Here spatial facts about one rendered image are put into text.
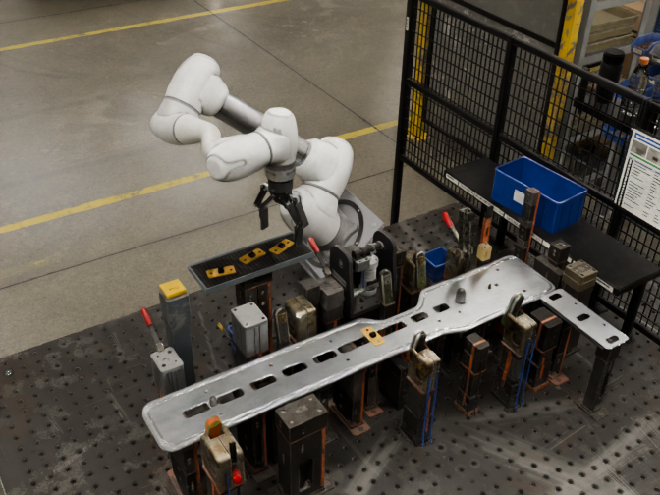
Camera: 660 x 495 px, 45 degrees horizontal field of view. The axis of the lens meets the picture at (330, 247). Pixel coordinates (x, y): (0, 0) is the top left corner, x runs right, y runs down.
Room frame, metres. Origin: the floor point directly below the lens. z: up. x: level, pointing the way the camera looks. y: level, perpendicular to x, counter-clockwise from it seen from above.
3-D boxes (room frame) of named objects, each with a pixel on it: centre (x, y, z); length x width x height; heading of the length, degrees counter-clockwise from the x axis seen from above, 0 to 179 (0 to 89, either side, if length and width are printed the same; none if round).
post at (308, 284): (1.93, 0.06, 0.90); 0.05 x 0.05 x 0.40; 33
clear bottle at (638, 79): (2.49, -1.01, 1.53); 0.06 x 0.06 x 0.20
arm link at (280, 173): (2.03, 0.15, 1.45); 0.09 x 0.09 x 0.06
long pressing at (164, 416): (1.78, -0.12, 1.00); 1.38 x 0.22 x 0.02; 123
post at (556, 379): (1.97, -0.77, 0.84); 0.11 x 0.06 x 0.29; 33
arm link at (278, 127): (2.02, 0.16, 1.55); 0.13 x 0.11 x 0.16; 137
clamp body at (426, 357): (1.69, -0.28, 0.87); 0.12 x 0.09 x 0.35; 33
